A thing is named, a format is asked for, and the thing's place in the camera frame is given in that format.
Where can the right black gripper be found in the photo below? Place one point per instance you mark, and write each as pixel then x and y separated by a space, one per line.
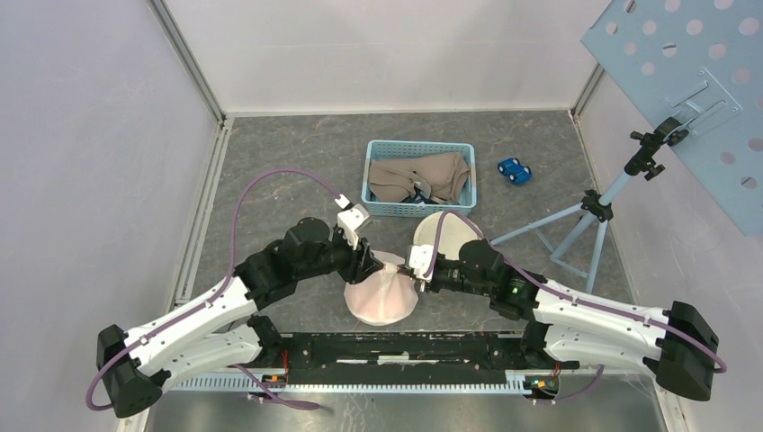
pixel 428 287

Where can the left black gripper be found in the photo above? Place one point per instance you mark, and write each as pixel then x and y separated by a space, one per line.
pixel 361 262

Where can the white mesh laundry bag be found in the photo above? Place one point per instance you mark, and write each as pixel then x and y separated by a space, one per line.
pixel 385 297

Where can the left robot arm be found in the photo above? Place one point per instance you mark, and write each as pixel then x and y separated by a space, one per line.
pixel 138 365

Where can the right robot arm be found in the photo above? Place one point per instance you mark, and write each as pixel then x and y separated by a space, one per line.
pixel 676 345

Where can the beige bra in basket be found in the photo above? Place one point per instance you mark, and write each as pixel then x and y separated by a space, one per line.
pixel 439 178

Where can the light blue plastic basket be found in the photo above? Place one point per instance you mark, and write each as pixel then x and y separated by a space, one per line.
pixel 385 149

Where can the blue toy car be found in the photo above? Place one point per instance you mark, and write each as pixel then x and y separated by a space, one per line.
pixel 514 171

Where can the blue tripod stand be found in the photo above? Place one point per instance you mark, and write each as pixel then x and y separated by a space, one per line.
pixel 596 208

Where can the blue perforated panel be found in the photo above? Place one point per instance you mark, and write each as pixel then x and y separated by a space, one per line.
pixel 699 62

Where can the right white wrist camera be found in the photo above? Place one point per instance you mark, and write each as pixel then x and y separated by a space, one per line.
pixel 422 256

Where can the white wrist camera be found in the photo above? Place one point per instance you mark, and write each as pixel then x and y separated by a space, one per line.
pixel 422 256
pixel 352 218

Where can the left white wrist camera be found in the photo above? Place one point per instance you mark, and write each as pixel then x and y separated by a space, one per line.
pixel 352 218

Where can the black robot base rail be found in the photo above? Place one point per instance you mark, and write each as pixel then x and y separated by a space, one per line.
pixel 407 358

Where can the white cable tray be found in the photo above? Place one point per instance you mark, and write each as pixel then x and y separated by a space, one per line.
pixel 514 384

